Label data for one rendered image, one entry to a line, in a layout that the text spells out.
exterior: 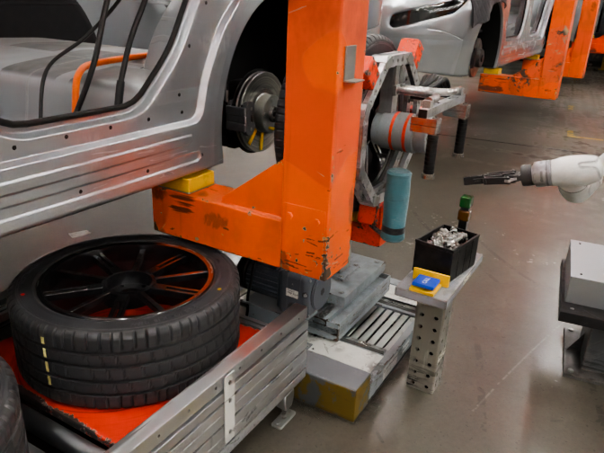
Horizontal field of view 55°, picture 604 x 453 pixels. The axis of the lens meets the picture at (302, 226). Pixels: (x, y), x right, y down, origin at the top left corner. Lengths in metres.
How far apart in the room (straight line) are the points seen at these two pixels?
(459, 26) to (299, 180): 3.25
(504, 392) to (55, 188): 1.65
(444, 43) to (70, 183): 3.55
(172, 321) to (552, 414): 1.35
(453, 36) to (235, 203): 3.17
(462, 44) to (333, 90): 3.29
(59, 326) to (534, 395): 1.61
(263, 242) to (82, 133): 0.60
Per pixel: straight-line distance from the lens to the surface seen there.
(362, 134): 1.95
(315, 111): 1.58
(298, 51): 1.59
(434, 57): 4.69
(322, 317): 2.24
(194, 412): 1.51
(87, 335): 1.56
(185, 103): 1.90
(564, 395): 2.38
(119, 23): 4.04
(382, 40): 2.21
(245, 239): 1.83
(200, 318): 1.59
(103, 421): 1.65
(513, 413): 2.22
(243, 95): 2.28
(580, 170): 2.11
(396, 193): 2.07
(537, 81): 5.67
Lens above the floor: 1.31
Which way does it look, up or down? 22 degrees down
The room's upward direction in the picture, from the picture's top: 3 degrees clockwise
